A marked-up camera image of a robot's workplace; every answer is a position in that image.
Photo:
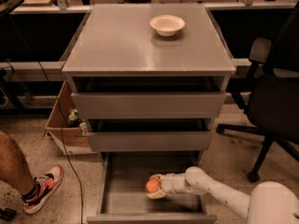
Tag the grey open bottom drawer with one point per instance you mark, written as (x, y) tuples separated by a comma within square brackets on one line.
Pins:
[(123, 195)]

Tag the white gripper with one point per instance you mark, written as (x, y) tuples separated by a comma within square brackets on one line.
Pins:
[(168, 184)]

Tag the green white bottle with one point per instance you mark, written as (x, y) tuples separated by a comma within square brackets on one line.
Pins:
[(73, 116)]

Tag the grey drawer cabinet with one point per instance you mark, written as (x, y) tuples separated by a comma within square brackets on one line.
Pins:
[(119, 52)]

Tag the orange white sneaker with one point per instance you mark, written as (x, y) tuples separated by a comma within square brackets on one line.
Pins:
[(45, 186)]

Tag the cardboard box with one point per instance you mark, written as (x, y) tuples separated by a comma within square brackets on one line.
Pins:
[(70, 138)]

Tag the orange fruit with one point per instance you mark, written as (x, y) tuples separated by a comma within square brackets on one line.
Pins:
[(152, 185)]

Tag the grey top drawer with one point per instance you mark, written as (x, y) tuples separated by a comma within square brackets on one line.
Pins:
[(148, 105)]

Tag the black chair caster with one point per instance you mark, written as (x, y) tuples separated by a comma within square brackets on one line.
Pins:
[(7, 214)]

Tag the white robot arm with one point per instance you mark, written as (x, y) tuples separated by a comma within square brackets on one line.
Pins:
[(269, 202)]

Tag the white paper bowl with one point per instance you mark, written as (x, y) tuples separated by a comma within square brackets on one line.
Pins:
[(167, 25)]

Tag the grey middle drawer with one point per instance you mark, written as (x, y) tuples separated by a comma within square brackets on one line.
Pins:
[(149, 141)]

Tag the person's bare leg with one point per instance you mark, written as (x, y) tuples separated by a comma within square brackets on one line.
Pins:
[(13, 166)]

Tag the black office chair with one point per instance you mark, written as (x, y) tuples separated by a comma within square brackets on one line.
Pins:
[(273, 104)]

